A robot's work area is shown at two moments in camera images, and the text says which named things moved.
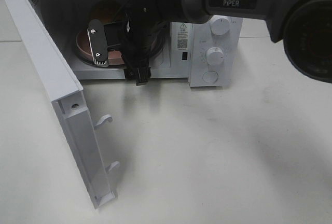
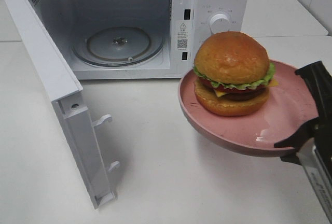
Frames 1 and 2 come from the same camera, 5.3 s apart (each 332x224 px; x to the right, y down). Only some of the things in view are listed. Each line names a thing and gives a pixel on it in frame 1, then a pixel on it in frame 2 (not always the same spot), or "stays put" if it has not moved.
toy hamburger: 107,11 → 235,73
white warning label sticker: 183,37 stays put
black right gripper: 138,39 → 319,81
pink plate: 115,57 → 290,107
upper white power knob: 220,26 stays put
